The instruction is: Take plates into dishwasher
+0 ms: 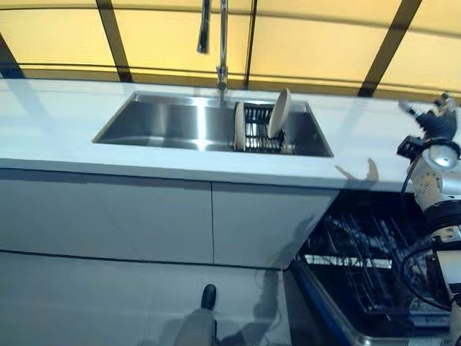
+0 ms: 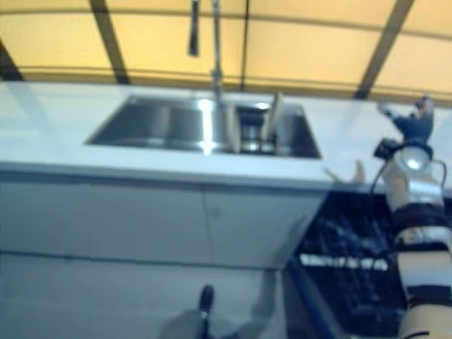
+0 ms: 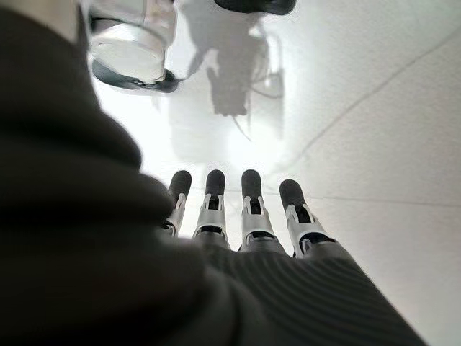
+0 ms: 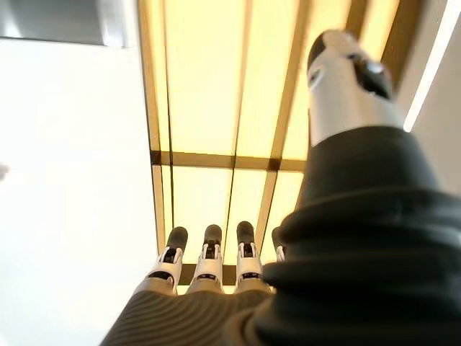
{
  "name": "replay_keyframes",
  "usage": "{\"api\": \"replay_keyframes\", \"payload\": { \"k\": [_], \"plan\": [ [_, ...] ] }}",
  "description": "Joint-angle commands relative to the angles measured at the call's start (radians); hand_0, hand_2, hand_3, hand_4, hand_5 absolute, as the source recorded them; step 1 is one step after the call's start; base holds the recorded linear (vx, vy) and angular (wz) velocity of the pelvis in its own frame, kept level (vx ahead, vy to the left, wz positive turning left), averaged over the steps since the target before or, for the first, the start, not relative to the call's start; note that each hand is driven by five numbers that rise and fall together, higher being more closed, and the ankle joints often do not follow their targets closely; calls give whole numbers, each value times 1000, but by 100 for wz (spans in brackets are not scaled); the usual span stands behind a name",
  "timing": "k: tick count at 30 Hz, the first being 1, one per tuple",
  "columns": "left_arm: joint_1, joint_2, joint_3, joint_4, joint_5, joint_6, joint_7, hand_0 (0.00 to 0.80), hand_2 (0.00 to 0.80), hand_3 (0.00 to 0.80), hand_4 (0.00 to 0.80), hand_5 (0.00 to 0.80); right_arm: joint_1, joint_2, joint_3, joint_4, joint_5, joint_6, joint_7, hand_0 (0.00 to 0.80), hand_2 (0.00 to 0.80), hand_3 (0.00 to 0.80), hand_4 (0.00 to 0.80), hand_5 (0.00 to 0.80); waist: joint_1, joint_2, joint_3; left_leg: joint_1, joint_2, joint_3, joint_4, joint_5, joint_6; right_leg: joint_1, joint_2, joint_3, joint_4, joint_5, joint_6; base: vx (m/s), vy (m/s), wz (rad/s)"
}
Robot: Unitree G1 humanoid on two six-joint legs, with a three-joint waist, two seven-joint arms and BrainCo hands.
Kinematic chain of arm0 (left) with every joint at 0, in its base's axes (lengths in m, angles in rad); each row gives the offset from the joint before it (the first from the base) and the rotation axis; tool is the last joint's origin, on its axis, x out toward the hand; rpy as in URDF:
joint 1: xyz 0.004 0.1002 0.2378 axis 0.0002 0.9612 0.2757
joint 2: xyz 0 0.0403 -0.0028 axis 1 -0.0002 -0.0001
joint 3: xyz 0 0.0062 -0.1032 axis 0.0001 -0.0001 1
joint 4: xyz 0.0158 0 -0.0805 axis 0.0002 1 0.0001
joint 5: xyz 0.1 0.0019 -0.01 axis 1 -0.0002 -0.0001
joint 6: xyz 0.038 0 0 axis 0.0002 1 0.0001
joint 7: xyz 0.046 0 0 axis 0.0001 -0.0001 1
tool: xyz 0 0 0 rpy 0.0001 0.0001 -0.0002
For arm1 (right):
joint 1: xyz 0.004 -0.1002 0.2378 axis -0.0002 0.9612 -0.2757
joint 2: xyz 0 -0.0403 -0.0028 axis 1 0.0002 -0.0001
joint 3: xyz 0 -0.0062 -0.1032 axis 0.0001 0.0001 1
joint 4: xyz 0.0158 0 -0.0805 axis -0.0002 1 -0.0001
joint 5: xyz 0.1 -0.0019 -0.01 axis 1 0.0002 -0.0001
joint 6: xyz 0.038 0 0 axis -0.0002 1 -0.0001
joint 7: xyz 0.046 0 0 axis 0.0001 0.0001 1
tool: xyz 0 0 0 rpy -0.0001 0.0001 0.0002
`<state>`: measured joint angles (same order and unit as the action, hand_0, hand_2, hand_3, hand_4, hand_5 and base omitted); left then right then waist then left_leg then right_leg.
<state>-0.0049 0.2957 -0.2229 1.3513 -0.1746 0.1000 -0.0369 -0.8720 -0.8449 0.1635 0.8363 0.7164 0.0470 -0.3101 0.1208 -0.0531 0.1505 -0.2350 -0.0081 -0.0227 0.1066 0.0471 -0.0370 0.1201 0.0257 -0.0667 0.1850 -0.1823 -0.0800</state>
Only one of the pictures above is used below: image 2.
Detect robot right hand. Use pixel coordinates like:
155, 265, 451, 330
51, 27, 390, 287
376, 93, 435, 145

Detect dark built-in dishwasher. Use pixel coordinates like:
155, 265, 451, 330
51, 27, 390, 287
280, 189, 414, 339

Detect black dish rack steel rods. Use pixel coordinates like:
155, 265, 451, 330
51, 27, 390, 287
232, 102, 285, 155

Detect narrow white cabinet door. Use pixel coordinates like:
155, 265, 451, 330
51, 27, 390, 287
201, 182, 328, 271

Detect chrome pull-down kitchen faucet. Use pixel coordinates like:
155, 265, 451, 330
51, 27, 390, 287
186, 0, 227, 104

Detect stainless steel kitchen sink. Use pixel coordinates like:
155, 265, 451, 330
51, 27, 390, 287
84, 93, 322, 160

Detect wide white cabinet door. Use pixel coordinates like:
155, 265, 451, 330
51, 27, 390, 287
0, 171, 215, 264

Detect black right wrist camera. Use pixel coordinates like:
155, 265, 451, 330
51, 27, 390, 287
373, 139, 400, 160

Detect window with dark frame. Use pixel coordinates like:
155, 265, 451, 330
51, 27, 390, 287
0, 0, 452, 103

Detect wire dishwasher basket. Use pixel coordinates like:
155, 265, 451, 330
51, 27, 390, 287
292, 197, 409, 319

